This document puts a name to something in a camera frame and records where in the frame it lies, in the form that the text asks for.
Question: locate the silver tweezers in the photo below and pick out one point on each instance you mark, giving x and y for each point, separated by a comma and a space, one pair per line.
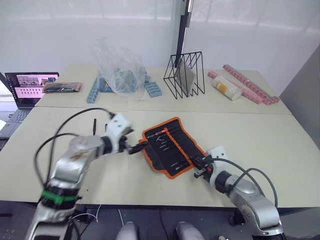
182, 168
178, 164
164, 147
159, 140

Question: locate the black orange-trimmed tool roll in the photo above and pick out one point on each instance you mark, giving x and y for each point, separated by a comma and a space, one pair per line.
172, 150

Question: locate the open laptop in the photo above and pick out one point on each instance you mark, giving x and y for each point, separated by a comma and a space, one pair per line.
22, 87

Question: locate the long blue block strip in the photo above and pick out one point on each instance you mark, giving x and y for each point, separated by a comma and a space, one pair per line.
93, 90

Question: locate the orange black flat package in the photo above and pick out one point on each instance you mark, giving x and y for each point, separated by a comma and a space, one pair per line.
62, 87

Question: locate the clear plastic bag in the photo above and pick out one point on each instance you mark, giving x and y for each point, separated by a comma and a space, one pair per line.
117, 65

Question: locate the black upright post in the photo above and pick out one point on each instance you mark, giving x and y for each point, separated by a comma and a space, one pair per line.
182, 32

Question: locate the short blue block strip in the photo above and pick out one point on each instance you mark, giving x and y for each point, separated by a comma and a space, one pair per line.
153, 88

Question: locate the long pink block strip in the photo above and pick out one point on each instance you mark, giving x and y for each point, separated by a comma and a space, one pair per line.
246, 93
250, 81

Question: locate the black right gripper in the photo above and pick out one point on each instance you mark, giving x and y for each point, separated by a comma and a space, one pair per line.
207, 165

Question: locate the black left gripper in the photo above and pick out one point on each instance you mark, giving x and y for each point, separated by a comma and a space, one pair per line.
123, 145

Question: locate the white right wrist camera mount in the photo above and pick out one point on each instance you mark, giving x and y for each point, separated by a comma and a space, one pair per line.
218, 153

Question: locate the small white black tool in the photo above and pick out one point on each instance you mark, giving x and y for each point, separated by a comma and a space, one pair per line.
106, 128

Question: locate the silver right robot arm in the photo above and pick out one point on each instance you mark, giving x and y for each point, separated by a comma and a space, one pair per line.
250, 200

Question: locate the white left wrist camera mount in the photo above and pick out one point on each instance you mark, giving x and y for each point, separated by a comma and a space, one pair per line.
118, 126

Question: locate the white cylindrical roll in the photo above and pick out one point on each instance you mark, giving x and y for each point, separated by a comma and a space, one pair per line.
226, 87

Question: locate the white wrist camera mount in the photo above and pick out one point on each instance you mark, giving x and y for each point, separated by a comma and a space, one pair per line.
118, 126
218, 153

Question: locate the black tweezers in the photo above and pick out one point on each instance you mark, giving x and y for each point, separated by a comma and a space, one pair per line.
95, 127

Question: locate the grey flat plate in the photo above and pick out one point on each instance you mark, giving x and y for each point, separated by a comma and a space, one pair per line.
185, 75

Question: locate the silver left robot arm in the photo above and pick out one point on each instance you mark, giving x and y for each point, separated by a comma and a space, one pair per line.
75, 160

